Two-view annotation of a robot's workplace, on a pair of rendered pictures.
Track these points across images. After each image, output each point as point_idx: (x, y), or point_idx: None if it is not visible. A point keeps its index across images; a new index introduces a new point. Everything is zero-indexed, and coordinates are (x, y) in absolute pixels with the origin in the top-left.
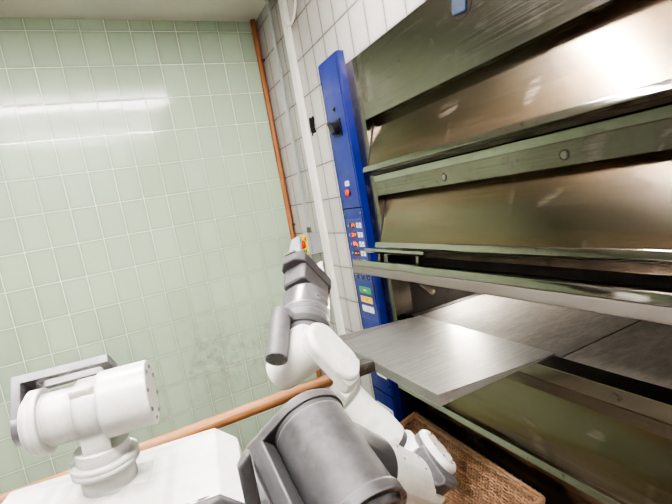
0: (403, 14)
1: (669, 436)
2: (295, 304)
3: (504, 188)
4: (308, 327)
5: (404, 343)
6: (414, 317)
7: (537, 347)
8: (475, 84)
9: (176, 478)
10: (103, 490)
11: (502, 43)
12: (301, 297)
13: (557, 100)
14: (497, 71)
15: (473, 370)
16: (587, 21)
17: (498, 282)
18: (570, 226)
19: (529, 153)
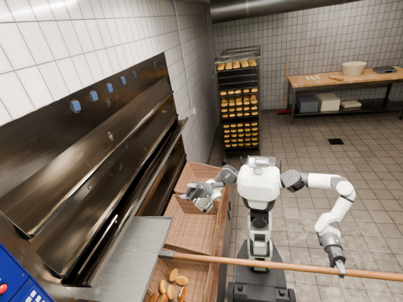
0: (31, 108)
1: (151, 196)
2: (207, 183)
3: (107, 174)
4: (211, 180)
5: (127, 266)
6: (81, 296)
7: None
8: (84, 140)
9: (249, 169)
10: None
11: (97, 122)
12: (205, 183)
13: (119, 136)
14: (91, 133)
15: (147, 225)
16: None
17: (147, 186)
18: (130, 168)
19: (115, 155)
